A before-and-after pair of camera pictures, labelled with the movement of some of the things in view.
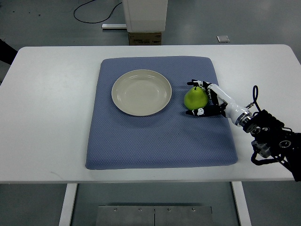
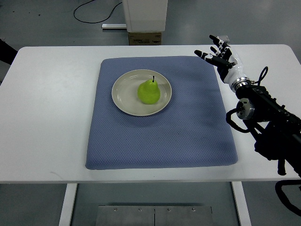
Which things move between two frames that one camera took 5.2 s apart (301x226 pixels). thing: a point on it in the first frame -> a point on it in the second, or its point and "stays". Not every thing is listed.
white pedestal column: x=144 y=16 stays
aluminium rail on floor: x=115 y=25 stays
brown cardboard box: x=145 y=38 stays
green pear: x=195 y=98 -> x=148 y=92
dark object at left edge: x=7 y=53 stays
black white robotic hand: x=220 y=105 -> x=229 y=65
